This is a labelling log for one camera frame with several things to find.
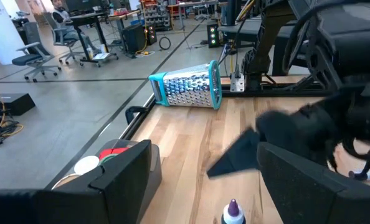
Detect black box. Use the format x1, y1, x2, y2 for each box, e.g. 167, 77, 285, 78
0, 93, 36, 116

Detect black table clamp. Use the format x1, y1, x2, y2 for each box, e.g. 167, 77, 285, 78
125, 105, 151, 126

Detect plain black computer tower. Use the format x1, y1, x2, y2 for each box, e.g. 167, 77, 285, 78
122, 23, 147, 54

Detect dark grey plastic bin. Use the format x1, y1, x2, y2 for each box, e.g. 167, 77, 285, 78
96, 139, 163, 223

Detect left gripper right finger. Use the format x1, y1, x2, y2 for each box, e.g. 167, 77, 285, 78
256, 141, 370, 224

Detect teal-framed metal box grater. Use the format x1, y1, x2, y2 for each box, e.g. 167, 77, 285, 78
148, 59, 223, 110

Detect white corner bracket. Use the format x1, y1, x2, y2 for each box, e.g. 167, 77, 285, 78
229, 72, 246, 93

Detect person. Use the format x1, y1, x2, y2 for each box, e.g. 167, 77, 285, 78
50, 0, 102, 54

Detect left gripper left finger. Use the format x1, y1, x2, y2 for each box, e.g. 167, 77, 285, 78
0, 139, 153, 224

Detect red-lidded spice tin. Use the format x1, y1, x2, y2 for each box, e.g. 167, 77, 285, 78
98, 147, 130, 161

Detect black office desk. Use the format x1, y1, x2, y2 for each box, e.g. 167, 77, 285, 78
68, 9, 142, 68

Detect purple icing bottle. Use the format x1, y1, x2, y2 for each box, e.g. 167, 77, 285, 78
221, 198, 247, 224

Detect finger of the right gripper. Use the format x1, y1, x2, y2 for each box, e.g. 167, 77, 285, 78
206, 127, 261, 179

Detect computer tower with green lights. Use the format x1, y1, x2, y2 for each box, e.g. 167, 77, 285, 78
206, 21, 221, 49

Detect yellow and black floor cables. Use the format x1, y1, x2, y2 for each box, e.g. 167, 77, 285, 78
0, 79, 25, 151

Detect computer tower with red lights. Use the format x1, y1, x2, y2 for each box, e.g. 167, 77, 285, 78
144, 22, 158, 47

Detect grey office chair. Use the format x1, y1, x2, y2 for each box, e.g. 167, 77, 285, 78
43, 12, 86, 66
11, 21, 62, 83

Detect white-lidded glass spice jar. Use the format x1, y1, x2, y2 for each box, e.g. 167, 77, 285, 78
74, 155, 100, 175

